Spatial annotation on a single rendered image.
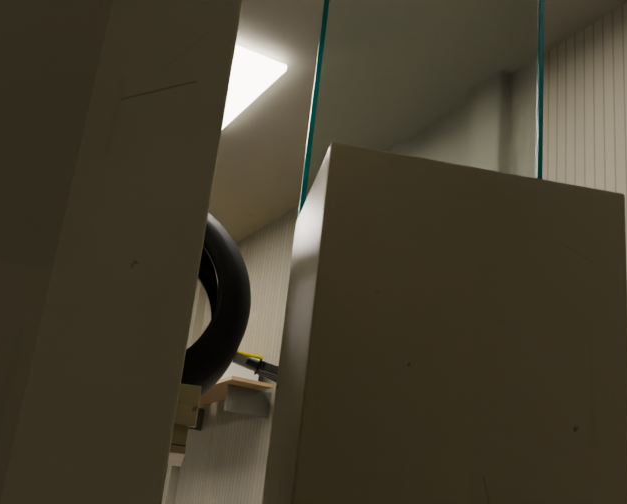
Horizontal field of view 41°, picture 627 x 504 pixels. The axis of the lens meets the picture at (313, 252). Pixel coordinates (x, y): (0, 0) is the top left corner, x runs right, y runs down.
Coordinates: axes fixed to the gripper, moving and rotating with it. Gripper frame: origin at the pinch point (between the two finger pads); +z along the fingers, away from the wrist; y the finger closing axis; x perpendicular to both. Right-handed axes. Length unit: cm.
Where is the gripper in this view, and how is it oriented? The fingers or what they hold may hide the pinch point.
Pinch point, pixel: (245, 361)
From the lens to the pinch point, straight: 235.3
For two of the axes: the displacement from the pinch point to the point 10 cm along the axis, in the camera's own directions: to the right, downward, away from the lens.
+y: 1.8, -3.2, -9.3
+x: -3.5, 8.7, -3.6
